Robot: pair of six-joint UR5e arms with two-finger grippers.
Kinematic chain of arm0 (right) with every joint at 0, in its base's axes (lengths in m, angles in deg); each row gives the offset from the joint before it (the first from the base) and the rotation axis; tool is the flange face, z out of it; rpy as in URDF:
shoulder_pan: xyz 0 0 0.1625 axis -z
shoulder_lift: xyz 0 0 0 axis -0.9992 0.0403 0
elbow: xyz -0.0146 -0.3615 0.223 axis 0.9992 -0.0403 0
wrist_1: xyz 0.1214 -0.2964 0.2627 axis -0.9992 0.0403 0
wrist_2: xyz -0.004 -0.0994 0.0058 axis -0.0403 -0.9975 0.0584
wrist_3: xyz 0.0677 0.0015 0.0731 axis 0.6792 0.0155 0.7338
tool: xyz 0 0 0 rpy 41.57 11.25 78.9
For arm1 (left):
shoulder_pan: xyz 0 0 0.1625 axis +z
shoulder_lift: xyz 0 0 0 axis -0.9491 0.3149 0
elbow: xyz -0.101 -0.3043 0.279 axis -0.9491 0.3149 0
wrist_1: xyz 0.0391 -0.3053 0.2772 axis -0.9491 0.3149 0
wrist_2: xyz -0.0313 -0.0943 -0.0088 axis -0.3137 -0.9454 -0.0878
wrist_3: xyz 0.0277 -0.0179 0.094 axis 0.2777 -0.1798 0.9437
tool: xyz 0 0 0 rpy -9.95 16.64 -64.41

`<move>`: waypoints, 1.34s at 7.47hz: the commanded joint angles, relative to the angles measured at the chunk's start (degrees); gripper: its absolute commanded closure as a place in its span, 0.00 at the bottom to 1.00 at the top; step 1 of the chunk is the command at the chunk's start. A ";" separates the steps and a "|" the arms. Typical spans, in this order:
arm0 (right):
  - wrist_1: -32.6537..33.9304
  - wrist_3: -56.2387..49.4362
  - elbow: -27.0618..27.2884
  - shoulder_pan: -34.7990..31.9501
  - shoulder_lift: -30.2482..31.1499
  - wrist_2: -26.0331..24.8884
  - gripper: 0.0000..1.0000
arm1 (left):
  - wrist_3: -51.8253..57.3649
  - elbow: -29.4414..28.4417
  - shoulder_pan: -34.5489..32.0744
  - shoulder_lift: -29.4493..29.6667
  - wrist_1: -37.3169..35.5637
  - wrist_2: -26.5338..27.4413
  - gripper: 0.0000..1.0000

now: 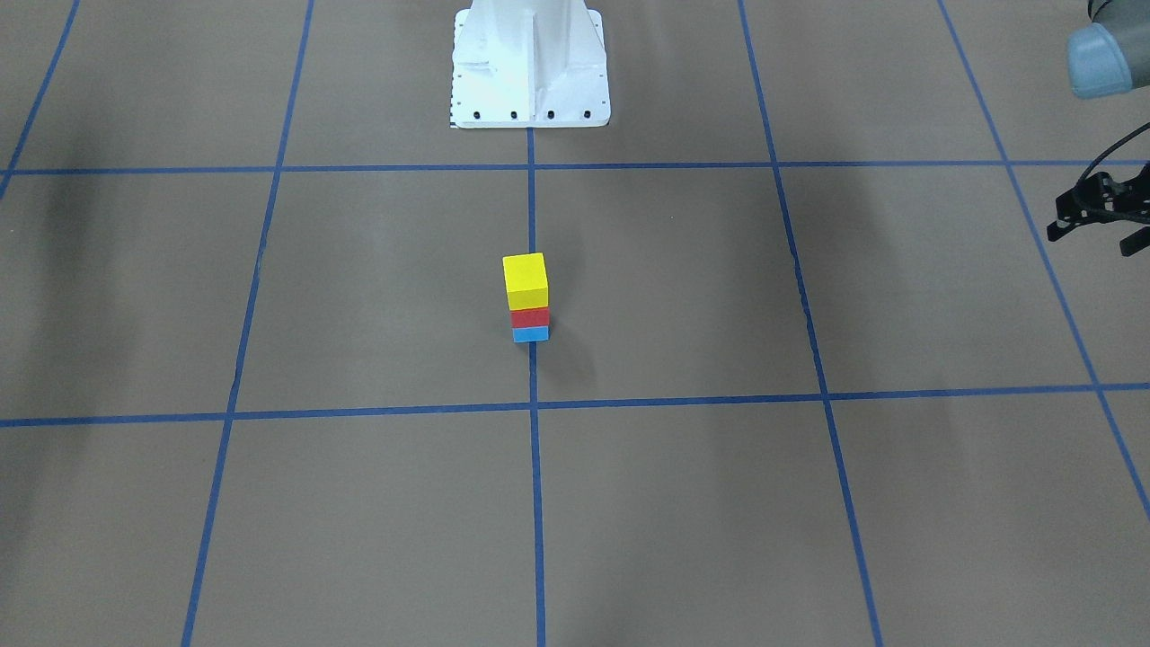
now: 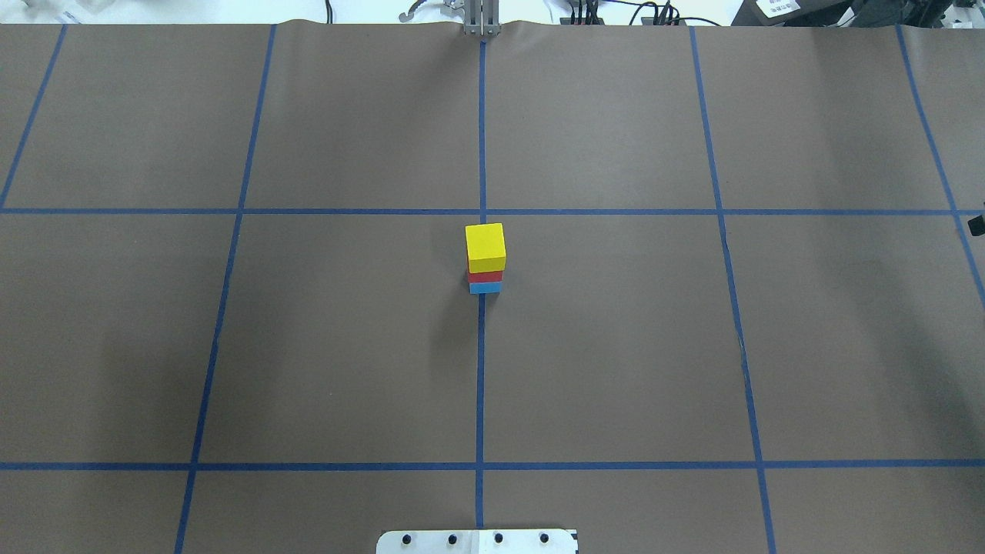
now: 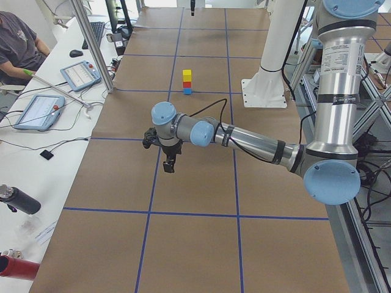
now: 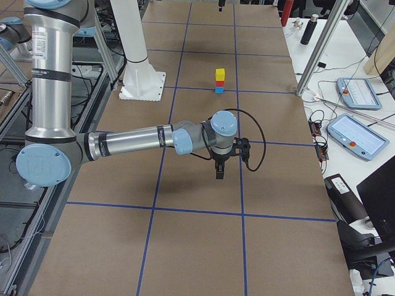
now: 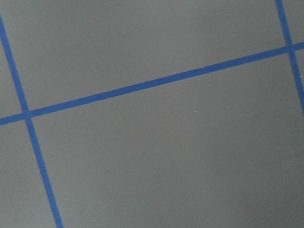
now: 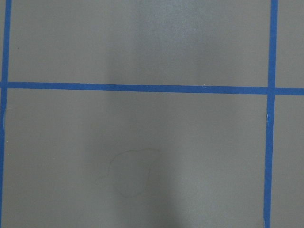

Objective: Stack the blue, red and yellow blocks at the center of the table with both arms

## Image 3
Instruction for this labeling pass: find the aluminium frame post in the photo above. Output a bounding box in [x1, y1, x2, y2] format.
[70, 0, 114, 93]

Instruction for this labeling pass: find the person in grey shirt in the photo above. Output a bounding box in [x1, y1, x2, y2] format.
[1, 11, 51, 85]

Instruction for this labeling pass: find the aluminium table frame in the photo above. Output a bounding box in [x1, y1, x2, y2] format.
[290, 39, 391, 293]

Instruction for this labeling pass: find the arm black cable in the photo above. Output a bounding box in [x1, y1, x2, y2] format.
[189, 98, 276, 162]

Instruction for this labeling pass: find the blue teach pendant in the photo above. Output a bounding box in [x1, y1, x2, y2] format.
[60, 60, 101, 92]
[13, 94, 65, 131]

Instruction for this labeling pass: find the small black square pad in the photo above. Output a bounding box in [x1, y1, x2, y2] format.
[40, 150, 54, 160]

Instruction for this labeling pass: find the near blue teach pendant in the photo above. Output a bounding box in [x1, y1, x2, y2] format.
[13, 94, 65, 131]

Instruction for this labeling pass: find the black keyboard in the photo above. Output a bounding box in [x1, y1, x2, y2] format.
[90, 21, 105, 47]

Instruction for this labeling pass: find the red bottle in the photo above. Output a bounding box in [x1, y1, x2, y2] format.
[1, 255, 40, 281]

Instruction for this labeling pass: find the far blue teach pendant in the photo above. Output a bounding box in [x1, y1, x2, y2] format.
[60, 60, 101, 92]

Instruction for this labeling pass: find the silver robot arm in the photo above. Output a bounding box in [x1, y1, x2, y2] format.
[142, 1, 382, 205]

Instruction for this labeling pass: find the blue cube block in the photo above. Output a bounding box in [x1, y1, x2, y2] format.
[183, 88, 192, 95]

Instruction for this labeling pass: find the black computer mouse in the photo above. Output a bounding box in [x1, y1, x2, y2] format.
[69, 49, 84, 58]

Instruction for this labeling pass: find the yellow cube block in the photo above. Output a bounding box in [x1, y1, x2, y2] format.
[182, 69, 192, 82]

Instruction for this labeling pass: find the wrist black camera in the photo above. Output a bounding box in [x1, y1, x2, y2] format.
[142, 128, 160, 149]

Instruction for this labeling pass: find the green handled grabber stick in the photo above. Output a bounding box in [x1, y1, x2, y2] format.
[23, 69, 104, 120]

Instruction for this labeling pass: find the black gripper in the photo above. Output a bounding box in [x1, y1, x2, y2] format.
[161, 142, 183, 173]

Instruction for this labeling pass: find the black water bottle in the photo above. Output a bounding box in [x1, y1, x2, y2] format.
[1, 184, 41, 215]

